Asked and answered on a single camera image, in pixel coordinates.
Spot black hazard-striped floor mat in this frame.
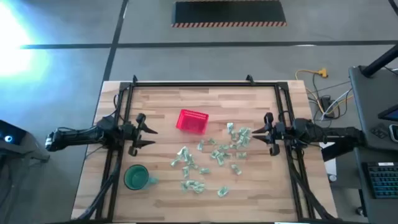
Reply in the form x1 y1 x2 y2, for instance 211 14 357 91
170 0 287 28

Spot black desk strut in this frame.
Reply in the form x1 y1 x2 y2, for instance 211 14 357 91
321 140 361 162

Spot yellow extension cord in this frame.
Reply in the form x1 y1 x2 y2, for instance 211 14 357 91
294 67 355 116

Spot black metal table frame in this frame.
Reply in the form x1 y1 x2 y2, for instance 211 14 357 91
76 74 338 223

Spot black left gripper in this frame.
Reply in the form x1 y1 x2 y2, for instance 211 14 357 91
123 113 159 157

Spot smartphone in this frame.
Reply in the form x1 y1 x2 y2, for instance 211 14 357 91
388 123 398 143

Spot dark grey keyboard shelf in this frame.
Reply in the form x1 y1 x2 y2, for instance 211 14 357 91
354 146 398 224

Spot black device with blue light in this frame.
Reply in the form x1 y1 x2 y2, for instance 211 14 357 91
0 119 27 146

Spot red plastic mesh basket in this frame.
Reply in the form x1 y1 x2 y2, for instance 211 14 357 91
175 108 210 135

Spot grey desk top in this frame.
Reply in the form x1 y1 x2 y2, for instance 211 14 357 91
348 65 398 152

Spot black power strip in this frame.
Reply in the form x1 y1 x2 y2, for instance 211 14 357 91
320 95 335 119

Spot grey equipment cart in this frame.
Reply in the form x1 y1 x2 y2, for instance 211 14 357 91
0 119 51 224

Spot white floor cable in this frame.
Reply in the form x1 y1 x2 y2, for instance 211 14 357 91
322 88 354 121

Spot backlit black keyboard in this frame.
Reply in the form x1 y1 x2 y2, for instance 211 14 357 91
362 161 398 200

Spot black monitor pole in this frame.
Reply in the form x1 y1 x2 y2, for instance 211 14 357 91
360 43 398 78

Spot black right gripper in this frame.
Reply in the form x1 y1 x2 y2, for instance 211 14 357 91
251 111 295 157

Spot dark tablet screen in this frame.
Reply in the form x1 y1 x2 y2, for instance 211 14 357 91
377 104 398 123

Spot small black remote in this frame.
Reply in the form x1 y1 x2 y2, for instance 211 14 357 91
370 126 388 139

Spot green mug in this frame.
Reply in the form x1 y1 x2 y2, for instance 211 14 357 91
123 164 159 191

